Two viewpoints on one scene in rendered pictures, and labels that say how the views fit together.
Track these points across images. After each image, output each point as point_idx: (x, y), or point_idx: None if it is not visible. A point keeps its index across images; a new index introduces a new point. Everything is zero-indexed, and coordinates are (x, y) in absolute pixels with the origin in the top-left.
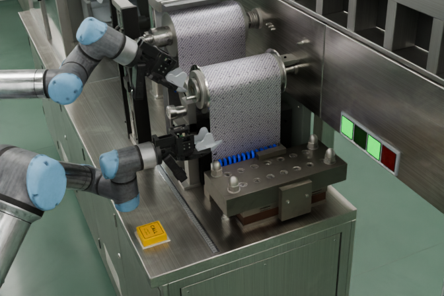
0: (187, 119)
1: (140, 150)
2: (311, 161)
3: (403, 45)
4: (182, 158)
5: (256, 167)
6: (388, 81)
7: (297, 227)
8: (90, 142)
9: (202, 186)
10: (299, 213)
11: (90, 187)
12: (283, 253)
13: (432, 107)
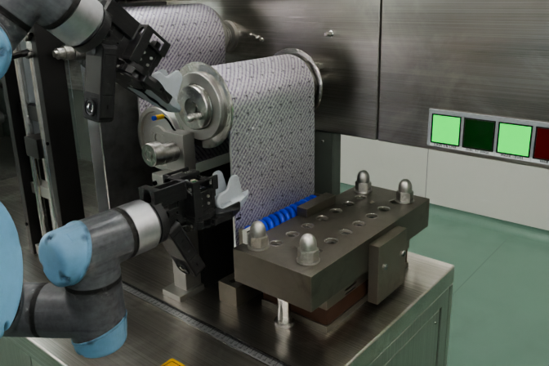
0: (182, 166)
1: (128, 213)
2: (381, 205)
3: None
4: (202, 223)
5: (310, 226)
6: (541, 19)
7: (404, 308)
8: None
9: (207, 290)
10: (394, 287)
11: (15, 320)
12: (390, 360)
13: None
